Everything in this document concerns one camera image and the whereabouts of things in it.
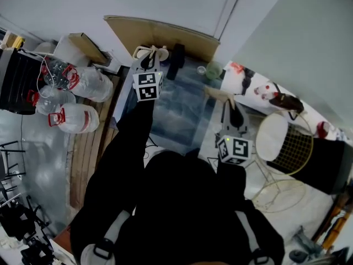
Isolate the grey shoulder strap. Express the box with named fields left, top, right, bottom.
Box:
left=236, top=210, right=274, bottom=265
left=81, top=210, right=131, bottom=265

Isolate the white seat cushion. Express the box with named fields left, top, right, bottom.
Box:
left=255, top=114, right=289, bottom=162

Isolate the person's black top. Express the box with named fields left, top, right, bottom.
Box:
left=70, top=150, right=286, bottom=265

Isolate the black metal rack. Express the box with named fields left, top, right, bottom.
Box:
left=0, top=139, right=27, bottom=182

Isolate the orange metal frame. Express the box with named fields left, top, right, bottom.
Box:
left=313, top=193, right=353, bottom=251

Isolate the white square dish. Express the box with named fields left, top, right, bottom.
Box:
left=132, top=45, right=152, bottom=62

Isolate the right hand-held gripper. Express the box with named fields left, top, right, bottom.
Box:
left=216, top=100, right=253, bottom=167

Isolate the beige cup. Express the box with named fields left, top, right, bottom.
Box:
left=150, top=45, right=169, bottom=63

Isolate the person's left forearm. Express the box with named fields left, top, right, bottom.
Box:
left=109, top=99, right=157, bottom=182

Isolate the yellow and white box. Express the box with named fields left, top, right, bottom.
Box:
left=1, top=33, right=25, bottom=51

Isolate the white round container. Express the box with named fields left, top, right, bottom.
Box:
left=35, top=41, right=57, bottom=55

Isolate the red and white packet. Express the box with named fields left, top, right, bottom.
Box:
left=227, top=61, right=245, bottom=75

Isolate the red cap bottle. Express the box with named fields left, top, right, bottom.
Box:
left=260, top=91, right=280, bottom=102
left=253, top=83, right=272, bottom=96

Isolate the black crate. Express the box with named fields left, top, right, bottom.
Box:
left=0, top=48, right=49, bottom=115

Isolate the dark handbag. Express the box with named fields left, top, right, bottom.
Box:
left=269, top=91, right=305, bottom=121

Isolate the grey sink basin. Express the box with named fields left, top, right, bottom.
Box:
left=113, top=56, right=224, bottom=150

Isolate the large cardboard sheet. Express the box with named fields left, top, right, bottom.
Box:
left=103, top=15, right=221, bottom=63

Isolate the white cable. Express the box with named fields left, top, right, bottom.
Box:
left=23, top=48, right=60, bottom=99

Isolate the person's right forearm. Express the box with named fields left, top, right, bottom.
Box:
left=216, top=161, right=248, bottom=204

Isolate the wooden slat platform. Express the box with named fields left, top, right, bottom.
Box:
left=68, top=76, right=125, bottom=212

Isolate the black strap pouch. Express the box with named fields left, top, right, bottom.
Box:
left=240, top=67, right=256, bottom=96

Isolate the black cabinet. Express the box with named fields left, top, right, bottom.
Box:
left=266, top=138, right=353, bottom=195

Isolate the black tripod equipment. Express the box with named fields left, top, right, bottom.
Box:
left=0, top=194, right=56, bottom=265

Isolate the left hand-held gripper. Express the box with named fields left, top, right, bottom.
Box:
left=132, top=52, right=164, bottom=102

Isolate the long tan cardboard box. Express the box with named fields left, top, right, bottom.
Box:
left=68, top=33, right=108, bottom=65

